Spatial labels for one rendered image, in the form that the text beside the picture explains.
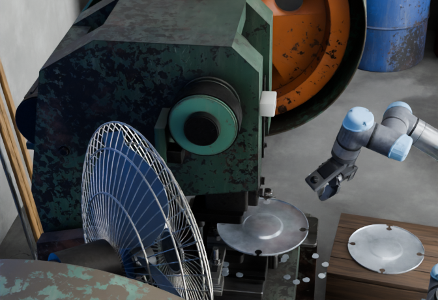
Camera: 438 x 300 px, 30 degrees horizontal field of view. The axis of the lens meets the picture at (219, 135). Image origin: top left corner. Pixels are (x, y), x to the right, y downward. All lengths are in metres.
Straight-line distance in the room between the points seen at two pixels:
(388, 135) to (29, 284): 1.43
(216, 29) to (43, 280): 1.28
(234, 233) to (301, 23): 0.70
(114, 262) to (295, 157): 2.82
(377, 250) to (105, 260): 1.77
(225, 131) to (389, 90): 3.07
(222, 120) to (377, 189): 2.20
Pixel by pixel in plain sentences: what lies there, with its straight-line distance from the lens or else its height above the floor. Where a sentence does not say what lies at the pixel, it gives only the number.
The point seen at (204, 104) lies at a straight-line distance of 2.03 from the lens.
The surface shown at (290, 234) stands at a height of 0.78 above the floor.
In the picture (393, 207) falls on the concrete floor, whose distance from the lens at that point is 4.05.
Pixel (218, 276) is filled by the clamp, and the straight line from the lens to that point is 2.47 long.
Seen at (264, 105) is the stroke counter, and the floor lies 1.33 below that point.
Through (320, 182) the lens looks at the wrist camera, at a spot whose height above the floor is 1.06.
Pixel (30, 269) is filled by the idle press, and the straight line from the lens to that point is 1.04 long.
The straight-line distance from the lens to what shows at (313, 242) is 2.56.
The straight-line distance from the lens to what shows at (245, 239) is 2.56.
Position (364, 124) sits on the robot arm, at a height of 1.26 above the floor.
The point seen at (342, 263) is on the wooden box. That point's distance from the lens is 3.16.
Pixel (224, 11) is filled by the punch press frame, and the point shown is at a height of 1.50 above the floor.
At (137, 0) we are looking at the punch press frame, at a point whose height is 1.50.
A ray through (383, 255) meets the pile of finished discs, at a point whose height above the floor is 0.36.
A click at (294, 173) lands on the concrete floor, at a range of 4.24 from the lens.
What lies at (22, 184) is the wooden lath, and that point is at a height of 0.43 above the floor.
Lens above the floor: 2.40
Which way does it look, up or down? 32 degrees down
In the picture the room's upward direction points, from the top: 1 degrees counter-clockwise
